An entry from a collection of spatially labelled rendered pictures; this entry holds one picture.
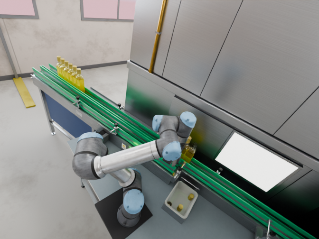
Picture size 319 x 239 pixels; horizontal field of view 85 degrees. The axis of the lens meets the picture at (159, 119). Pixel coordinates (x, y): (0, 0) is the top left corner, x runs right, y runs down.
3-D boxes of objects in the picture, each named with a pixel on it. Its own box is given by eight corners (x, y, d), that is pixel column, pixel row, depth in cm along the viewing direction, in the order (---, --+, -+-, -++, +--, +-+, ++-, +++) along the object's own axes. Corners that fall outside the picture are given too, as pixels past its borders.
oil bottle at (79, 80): (85, 94, 176) (83, 69, 158) (80, 96, 172) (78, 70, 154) (81, 92, 178) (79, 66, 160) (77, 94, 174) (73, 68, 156)
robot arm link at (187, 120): (178, 109, 80) (195, 111, 82) (172, 126, 87) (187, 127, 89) (182, 121, 74) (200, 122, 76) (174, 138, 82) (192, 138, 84)
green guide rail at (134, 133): (178, 166, 135) (181, 160, 130) (177, 167, 135) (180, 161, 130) (42, 72, 188) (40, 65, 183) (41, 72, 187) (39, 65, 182)
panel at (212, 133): (267, 191, 125) (303, 164, 103) (267, 194, 123) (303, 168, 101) (164, 126, 152) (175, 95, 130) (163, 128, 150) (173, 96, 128)
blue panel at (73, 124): (163, 187, 179) (173, 164, 152) (153, 200, 167) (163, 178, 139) (63, 112, 227) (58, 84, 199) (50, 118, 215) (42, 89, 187)
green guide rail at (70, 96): (173, 172, 130) (176, 167, 125) (173, 173, 130) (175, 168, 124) (34, 74, 183) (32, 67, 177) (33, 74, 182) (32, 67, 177)
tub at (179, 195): (195, 198, 133) (199, 193, 127) (181, 224, 117) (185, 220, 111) (175, 184, 138) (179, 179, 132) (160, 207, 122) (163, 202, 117)
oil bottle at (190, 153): (188, 164, 140) (197, 148, 126) (185, 169, 136) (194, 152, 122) (182, 160, 141) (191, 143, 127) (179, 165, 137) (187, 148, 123)
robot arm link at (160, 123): (157, 128, 70) (182, 129, 73) (154, 110, 79) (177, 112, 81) (153, 140, 76) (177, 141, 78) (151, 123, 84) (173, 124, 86)
